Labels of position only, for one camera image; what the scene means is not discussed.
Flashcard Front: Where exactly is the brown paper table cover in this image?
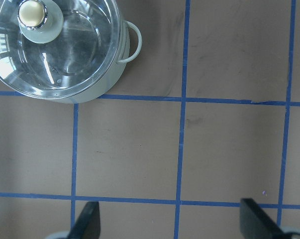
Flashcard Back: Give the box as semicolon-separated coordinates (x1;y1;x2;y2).
0;0;300;239

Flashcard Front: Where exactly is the white metal cooking pot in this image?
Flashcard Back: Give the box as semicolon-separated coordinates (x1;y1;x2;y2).
0;19;142;104

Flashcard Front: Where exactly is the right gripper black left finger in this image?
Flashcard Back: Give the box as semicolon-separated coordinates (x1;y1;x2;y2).
69;202;101;239

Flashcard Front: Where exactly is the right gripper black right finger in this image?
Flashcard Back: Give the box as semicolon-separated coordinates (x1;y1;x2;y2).
240;198;289;239

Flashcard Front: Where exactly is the glass pot lid with knob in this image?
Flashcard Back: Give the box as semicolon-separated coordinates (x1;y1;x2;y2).
0;0;128;103

